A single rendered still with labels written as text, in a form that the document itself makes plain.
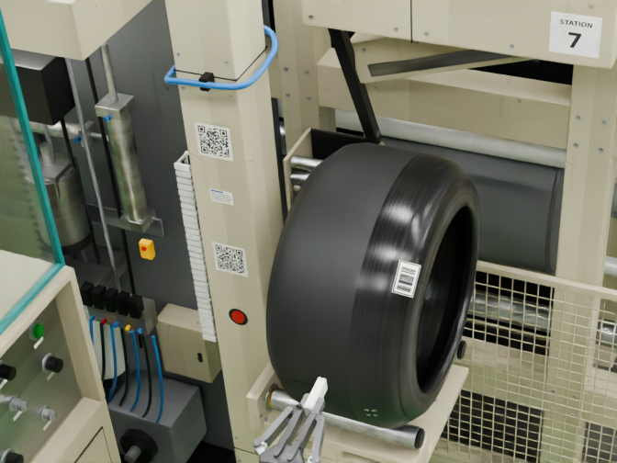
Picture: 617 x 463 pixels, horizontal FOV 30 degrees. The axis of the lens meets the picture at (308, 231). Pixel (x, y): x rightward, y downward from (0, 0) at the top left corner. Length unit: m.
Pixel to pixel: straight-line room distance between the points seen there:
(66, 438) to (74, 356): 0.17
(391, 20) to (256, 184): 0.41
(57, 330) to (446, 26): 1.00
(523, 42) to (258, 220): 0.62
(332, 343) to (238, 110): 0.46
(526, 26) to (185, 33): 0.61
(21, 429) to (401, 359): 0.80
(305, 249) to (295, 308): 0.11
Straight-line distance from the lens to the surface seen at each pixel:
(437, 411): 2.61
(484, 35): 2.18
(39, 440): 2.51
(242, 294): 2.43
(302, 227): 2.14
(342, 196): 2.16
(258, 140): 2.23
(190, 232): 2.40
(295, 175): 2.71
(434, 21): 2.19
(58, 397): 2.52
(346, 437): 2.48
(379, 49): 2.43
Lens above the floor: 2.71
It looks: 38 degrees down
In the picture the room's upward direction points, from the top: 5 degrees counter-clockwise
